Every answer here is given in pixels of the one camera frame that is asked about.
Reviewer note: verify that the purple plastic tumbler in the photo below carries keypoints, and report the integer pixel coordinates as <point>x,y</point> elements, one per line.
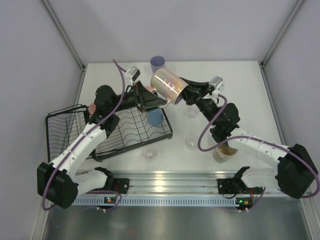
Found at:
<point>157,62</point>

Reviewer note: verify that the black wire dish rack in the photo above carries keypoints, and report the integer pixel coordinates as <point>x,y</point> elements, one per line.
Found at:
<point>133,131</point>

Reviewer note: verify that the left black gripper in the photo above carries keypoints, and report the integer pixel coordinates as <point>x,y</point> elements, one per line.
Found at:
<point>145,98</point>

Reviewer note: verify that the clear glass lower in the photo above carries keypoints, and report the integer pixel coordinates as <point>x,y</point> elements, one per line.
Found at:
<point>149,153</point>

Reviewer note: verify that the perforated cable tray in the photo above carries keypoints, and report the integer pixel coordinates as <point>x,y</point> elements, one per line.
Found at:
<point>153,201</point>

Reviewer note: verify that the pink ghost pattern mug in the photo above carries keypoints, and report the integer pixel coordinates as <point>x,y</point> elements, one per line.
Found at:
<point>92,108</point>

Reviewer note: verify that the cream seashell mug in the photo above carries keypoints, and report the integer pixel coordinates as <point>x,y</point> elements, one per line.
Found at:
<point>223,153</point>

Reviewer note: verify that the clear glass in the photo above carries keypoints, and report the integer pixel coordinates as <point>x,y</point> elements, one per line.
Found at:
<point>149,153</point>
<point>191,142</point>
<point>192,111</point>

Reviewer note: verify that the pale pink iridescent mug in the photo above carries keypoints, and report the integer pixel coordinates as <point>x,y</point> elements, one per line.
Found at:
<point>170,86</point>

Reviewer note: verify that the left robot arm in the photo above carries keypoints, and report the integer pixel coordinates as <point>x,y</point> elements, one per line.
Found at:
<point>99,127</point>

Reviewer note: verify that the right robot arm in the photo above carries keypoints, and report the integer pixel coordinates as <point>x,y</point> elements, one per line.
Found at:
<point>290,169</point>

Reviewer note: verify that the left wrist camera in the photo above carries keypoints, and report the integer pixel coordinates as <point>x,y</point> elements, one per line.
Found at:
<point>133,73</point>

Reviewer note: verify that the clear glass upper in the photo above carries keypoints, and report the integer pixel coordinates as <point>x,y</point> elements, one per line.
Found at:
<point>192,111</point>

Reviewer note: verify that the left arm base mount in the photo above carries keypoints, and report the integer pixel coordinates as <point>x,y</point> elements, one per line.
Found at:
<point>117,185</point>

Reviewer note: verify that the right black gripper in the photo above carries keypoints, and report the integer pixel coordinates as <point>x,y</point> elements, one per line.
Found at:
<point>197,92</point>

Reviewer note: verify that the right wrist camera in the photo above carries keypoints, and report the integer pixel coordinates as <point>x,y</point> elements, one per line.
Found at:
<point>217,84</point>

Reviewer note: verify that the salmon pink plastic tumbler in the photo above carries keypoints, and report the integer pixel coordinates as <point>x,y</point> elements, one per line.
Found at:
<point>151,89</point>

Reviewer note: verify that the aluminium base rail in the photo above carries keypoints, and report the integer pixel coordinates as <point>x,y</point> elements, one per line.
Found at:
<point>175,182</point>

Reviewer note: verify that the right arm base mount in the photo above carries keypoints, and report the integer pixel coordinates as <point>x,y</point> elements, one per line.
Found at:
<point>230,186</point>

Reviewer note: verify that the clear glass middle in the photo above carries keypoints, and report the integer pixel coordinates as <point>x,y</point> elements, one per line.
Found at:
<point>191,142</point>

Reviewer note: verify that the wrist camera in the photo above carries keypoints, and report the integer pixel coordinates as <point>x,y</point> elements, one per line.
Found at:
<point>133,73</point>
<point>217,84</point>

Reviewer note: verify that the blue plastic tumbler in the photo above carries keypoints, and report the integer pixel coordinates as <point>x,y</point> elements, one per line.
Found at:
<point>155,117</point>

